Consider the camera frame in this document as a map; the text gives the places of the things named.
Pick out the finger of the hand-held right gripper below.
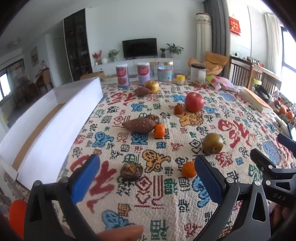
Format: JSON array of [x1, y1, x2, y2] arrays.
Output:
[[277, 134, 296, 152], [250, 148, 277, 173]]

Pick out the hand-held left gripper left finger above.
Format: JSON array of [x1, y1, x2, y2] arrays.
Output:
[[24, 153, 101, 241]]

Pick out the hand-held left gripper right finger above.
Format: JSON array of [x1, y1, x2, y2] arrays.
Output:
[[194, 155, 271, 241]]

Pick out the green-brown pear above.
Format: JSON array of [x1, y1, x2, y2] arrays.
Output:
[[203, 133, 224, 154]]

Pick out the white cardboard box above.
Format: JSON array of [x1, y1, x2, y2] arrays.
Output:
[[0, 77, 103, 190]]

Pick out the brown sweet potato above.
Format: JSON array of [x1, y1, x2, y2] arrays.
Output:
[[122, 117, 156, 133], [134, 87, 151, 97]]

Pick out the red apple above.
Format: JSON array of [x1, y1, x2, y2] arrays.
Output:
[[185, 92, 205, 113]]

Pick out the yellow apple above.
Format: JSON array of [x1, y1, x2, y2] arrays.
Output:
[[144, 80, 160, 94]]

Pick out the person's right hand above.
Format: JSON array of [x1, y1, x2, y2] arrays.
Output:
[[272, 205, 296, 232]]

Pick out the person's left hand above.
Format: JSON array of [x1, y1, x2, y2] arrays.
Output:
[[97, 225, 144, 241]]

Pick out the thick book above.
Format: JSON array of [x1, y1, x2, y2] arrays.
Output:
[[239, 89, 274, 113]]

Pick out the colourful printed woven tablecloth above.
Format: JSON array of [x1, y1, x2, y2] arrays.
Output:
[[55, 79, 296, 241]]

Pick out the black cloth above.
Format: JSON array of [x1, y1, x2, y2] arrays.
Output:
[[254, 85, 273, 100]]

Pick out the wooden slatted bench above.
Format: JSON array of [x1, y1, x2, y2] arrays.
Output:
[[229, 56, 282, 93]]

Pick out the pink snack bag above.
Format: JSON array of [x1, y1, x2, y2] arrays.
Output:
[[206, 75, 235, 91]]

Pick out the white curtain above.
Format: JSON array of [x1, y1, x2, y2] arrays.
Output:
[[265, 13, 281, 75]]

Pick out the wooden dining table and chairs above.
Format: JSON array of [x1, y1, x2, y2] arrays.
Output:
[[14, 67, 53, 109]]

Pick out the clear container with black lid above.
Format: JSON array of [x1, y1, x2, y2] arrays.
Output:
[[190, 64, 206, 83]]

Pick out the orange beanbag chair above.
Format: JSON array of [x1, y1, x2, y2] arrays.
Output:
[[188, 51, 229, 76]]

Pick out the pink and white can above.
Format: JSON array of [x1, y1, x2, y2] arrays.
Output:
[[116, 65, 129, 87], [137, 62, 151, 85]]

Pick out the white television cabinet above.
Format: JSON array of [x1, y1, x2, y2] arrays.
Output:
[[92, 58, 182, 78]]

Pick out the glass jar with gold lid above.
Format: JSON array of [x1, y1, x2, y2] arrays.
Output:
[[157, 61, 174, 82]]

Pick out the red flowers in vase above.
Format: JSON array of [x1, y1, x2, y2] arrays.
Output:
[[92, 50, 102, 65]]

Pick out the wooden bench with metal legs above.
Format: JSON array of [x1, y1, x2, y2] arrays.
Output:
[[149, 61, 159, 76]]

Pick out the grey curtain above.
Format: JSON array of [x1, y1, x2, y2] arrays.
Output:
[[203, 0, 230, 78]]

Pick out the dark glass cabinet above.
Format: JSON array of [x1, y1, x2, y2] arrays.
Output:
[[63, 11, 93, 81]]

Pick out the white standing air conditioner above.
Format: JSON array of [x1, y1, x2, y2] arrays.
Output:
[[196, 13, 212, 67]]

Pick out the large green potted plant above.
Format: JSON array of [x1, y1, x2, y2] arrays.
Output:
[[166, 43, 184, 58]]

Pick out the black flat television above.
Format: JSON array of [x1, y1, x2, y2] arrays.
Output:
[[122, 38, 158, 58]]

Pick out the red wall hanging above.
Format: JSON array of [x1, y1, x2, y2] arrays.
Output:
[[229, 16, 241, 35]]

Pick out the framed wall picture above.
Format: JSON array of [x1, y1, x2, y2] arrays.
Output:
[[31, 46, 38, 67]]

